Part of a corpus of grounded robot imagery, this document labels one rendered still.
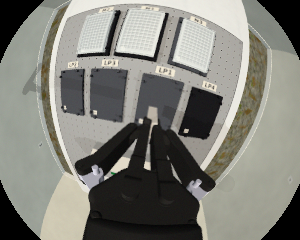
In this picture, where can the cream button panel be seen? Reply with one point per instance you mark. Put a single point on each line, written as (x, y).
(123, 161)

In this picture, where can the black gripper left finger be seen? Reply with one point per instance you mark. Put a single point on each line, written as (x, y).
(93, 168)

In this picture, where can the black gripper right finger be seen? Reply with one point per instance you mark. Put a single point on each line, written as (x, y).
(189, 172)

